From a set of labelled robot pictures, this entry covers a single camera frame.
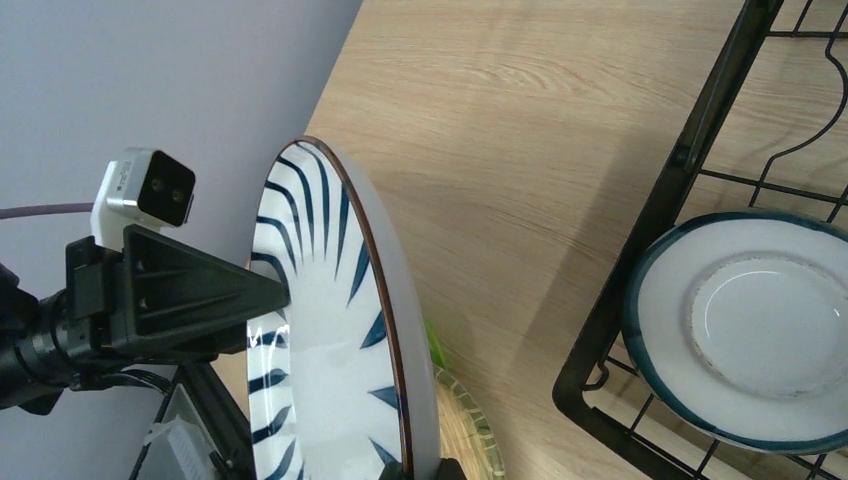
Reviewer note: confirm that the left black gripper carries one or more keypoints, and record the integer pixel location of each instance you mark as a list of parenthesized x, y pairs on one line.
[(159, 301)]

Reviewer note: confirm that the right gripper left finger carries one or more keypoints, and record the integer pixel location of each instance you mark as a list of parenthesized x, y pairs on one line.
[(392, 471)]

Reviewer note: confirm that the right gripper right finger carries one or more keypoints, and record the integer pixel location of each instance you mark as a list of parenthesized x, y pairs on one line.
[(449, 469)]

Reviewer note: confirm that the round woven bamboo plate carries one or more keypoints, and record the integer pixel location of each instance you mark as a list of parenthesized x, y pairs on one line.
[(465, 432)]

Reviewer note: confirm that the blue striped white plate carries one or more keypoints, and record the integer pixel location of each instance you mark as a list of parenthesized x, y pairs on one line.
[(340, 381)]

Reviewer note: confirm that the green plastic plate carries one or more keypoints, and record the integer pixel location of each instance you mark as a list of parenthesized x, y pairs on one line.
[(437, 352)]

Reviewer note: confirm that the white bowl with dark rim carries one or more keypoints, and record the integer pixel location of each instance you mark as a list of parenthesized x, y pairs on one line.
[(737, 321)]

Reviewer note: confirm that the black wire dish rack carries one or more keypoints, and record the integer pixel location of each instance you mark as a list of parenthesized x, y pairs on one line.
[(767, 130)]

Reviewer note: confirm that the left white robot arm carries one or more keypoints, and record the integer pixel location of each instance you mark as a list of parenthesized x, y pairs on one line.
[(35, 370)]

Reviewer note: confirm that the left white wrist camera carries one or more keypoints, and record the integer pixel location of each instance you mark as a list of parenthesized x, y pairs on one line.
[(147, 187)]

